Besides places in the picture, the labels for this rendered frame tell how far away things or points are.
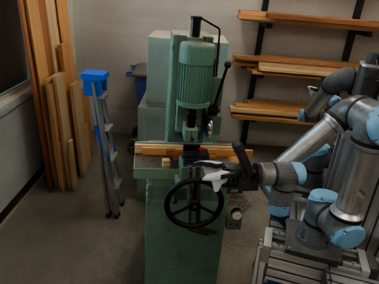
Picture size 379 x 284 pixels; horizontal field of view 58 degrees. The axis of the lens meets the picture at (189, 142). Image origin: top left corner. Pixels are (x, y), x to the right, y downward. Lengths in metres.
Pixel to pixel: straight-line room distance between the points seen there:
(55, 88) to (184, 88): 1.46
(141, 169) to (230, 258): 1.15
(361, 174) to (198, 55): 0.87
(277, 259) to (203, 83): 0.87
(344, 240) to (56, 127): 2.34
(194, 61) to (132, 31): 2.47
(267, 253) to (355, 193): 0.49
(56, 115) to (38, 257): 1.10
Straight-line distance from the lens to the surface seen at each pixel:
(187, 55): 1.65
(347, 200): 1.31
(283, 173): 1.12
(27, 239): 2.82
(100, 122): 2.52
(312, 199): 1.45
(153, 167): 1.75
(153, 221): 1.92
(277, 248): 1.57
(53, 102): 2.94
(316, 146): 1.28
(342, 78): 1.78
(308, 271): 1.62
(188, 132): 1.79
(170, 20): 4.00
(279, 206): 1.19
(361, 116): 1.20
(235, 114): 3.75
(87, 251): 2.63
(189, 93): 1.69
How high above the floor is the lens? 1.74
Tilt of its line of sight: 24 degrees down
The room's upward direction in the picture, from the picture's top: 5 degrees clockwise
